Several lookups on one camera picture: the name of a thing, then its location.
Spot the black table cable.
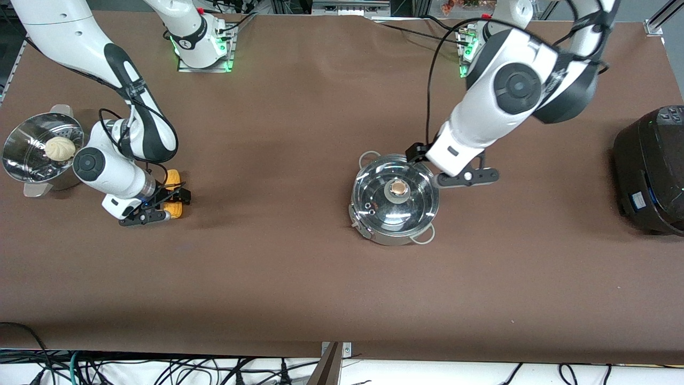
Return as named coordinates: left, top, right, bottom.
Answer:
left=371, top=15, right=472, bottom=50

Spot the black rice cooker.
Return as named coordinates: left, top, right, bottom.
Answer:
left=612, top=106, right=684, bottom=236

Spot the metal steamer bowl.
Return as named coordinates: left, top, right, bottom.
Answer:
left=2, top=104, right=87, bottom=198

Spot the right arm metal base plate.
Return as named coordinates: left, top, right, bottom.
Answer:
left=177, top=21, right=235, bottom=73

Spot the aluminium frame profile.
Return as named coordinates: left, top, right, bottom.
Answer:
left=644, top=0, right=684, bottom=37

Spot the yellow corn cob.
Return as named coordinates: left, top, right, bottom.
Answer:
left=162, top=169, right=184, bottom=220

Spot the black floor cable loop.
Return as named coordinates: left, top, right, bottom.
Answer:
left=0, top=321, right=50, bottom=385

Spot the white steamed bun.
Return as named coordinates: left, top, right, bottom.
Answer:
left=44, top=136, right=76, bottom=163

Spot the aluminium side rail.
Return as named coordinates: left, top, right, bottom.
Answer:
left=0, top=38, right=27, bottom=103

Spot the glass pot lid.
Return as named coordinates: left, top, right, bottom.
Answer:
left=352, top=153, right=440, bottom=236

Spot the stainless steel pot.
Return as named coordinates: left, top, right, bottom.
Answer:
left=348, top=151, right=440, bottom=247

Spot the dark angled metal bar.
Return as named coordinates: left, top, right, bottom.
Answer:
left=307, top=342, right=343, bottom=385

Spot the grey metal box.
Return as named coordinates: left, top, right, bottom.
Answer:
left=312, top=0, right=391, bottom=17

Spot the brown table cover sheet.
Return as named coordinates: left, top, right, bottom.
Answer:
left=0, top=10, right=684, bottom=365

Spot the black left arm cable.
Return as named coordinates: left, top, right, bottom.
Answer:
left=424, top=0, right=613, bottom=157

